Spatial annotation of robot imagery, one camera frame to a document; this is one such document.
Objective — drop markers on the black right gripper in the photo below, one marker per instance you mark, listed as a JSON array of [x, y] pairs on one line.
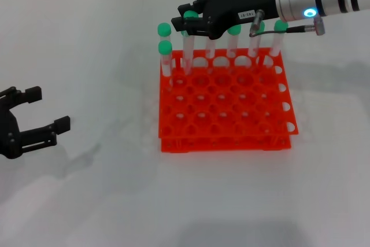
[[237, 4]]

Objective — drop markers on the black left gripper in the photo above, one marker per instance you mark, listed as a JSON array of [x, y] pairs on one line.
[[8, 134]]

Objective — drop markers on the orange plastic test tube rack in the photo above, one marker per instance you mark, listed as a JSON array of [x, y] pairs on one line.
[[225, 105]]

